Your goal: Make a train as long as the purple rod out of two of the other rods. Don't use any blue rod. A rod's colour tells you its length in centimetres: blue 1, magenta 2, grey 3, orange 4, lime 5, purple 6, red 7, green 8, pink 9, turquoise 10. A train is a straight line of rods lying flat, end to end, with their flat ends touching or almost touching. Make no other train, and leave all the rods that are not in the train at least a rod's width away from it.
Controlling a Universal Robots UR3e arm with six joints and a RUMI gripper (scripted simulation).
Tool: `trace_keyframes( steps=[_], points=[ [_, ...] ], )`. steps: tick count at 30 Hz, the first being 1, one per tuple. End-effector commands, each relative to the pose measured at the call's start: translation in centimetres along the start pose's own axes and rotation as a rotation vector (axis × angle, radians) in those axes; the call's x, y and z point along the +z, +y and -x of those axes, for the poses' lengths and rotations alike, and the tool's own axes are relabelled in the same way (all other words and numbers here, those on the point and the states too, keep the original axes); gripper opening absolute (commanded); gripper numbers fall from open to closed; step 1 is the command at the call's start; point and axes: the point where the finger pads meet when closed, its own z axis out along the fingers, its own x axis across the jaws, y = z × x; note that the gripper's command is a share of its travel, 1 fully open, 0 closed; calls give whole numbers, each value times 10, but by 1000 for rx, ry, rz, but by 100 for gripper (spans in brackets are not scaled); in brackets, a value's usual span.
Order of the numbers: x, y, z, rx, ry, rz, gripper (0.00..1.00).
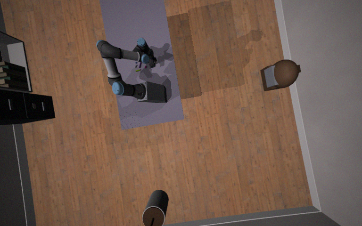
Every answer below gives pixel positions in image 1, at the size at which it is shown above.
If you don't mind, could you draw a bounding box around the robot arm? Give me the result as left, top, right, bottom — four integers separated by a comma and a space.
96, 38, 155, 99

